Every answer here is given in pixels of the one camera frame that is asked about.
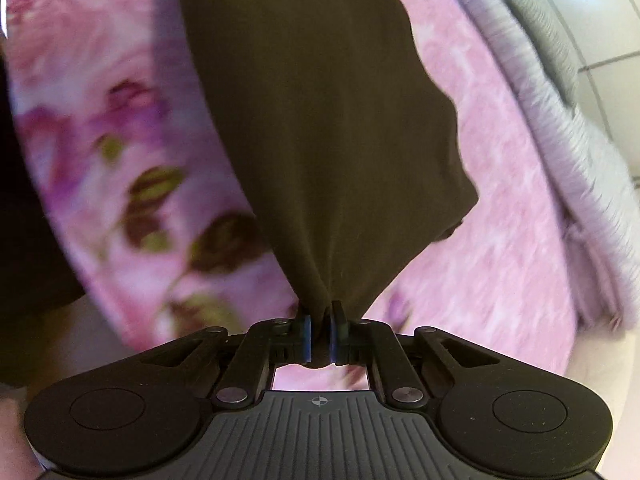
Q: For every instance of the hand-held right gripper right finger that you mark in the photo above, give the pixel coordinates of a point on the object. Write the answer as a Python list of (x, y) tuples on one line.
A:
[(336, 335)]

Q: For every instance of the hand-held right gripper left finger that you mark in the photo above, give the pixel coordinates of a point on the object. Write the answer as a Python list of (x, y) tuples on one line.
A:
[(306, 337)]

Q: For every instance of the dark grey garment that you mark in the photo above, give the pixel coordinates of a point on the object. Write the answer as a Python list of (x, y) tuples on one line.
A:
[(325, 135)]

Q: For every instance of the pink floral blanket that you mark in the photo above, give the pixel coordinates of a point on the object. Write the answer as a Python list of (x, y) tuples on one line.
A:
[(500, 210)]

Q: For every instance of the rolled white quilt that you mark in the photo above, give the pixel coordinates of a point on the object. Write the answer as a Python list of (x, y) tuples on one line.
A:
[(575, 160)]

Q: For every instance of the grey pillow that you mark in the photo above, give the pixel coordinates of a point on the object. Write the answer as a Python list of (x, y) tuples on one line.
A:
[(540, 25)]

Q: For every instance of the white wardrobe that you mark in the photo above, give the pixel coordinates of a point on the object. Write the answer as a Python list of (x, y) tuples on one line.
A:
[(615, 35)]

